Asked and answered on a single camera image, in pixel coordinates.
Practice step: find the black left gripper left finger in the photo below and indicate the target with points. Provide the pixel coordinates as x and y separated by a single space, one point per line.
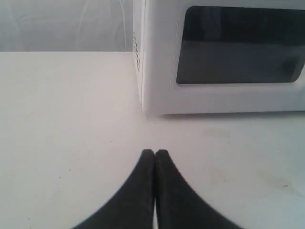
132 206

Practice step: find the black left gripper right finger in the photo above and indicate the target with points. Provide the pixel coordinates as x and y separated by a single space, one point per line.
177 204

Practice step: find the white microwave door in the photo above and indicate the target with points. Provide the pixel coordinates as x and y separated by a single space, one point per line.
222 56

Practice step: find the white Midea microwave body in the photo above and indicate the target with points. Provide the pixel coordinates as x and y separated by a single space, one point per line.
139 39

